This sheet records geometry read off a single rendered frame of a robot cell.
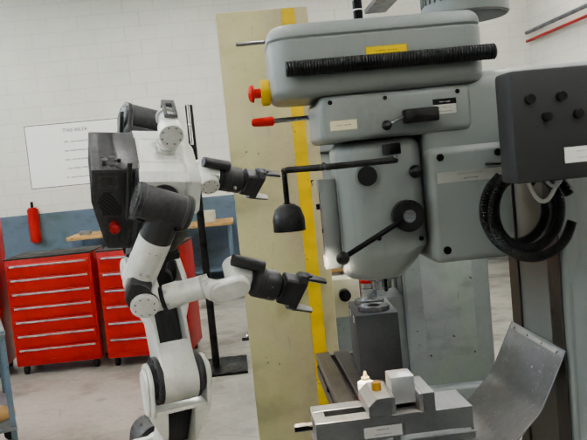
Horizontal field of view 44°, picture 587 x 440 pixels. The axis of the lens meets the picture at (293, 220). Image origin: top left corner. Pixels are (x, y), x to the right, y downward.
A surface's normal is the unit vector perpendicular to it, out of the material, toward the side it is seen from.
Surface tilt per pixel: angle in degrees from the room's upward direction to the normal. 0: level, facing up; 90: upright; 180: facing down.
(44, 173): 90
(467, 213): 90
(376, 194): 90
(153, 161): 35
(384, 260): 118
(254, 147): 90
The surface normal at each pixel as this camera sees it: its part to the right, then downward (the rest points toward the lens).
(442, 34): 0.08, 0.07
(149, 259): 0.20, 0.51
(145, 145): 0.17, -0.80
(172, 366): 0.33, -0.47
